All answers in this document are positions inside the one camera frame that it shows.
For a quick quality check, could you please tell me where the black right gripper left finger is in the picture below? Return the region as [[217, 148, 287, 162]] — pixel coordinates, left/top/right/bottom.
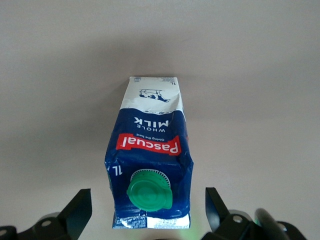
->
[[0, 188, 93, 240]]

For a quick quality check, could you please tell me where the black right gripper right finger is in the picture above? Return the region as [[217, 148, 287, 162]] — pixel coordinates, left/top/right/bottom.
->
[[201, 186, 308, 240]]

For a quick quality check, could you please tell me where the blue Pascal milk carton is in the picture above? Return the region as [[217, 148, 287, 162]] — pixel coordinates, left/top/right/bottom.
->
[[104, 76, 195, 230]]

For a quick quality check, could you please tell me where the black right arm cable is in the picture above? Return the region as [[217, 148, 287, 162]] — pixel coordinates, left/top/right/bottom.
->
[[254, 208, 291, 240]]

